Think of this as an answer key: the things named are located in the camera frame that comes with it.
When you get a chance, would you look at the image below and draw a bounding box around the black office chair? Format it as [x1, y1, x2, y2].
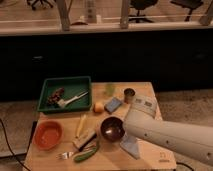
[129, 0, 158, 23]
[26, 0, 53, 11]
[170, 0, 203, 22]

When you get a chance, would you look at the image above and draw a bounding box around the green translucent cup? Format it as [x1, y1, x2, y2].
[105, 83, 115, 96]

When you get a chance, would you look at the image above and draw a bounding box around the orange bowl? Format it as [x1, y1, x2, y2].
[33, 121, 63, 150]

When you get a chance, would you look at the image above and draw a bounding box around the black office chair left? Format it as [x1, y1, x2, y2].
[26, 0, 53, 11]

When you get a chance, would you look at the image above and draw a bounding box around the grey metal cup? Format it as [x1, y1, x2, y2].
[124, 88, 135, 104]

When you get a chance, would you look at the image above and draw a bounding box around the white brush in tray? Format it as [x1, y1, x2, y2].
[57, 92, 87, 108]

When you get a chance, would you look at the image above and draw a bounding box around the blue folded cloth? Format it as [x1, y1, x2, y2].
[120, 134, 140, 159]

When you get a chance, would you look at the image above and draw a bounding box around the silver fork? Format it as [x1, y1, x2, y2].
[56, 149, 88, 160]

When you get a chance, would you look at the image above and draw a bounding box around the black cable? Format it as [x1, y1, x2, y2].
[175, 161, 196, 171]
[0, 118, 33, 171]

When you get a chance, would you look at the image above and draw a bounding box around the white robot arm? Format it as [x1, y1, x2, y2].
[123, 95, 213, 166]

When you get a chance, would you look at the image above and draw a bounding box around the blue sponge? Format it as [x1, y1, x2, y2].
[104, 97, 122, 113]

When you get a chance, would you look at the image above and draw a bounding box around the dark purple bowl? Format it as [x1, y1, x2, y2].
[100, 117, 125, 142]

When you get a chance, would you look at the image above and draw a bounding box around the black office chair right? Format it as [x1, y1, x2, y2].
[170, 0, 203, 22]

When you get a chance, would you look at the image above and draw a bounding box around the orange fruit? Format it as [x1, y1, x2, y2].
[93, 102, 104, 113]

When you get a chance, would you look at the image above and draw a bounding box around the black cable left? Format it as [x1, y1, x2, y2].
[0, 118, 33, 171]

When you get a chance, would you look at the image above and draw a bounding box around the black cable right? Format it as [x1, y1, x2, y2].
[175, 161, 196, 171]

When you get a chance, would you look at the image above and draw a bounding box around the green cucumber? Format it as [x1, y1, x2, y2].
[73, 142, 100, 163]

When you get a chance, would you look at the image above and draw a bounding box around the green plastic tray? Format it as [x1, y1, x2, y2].
[37, 76, 92, 114]

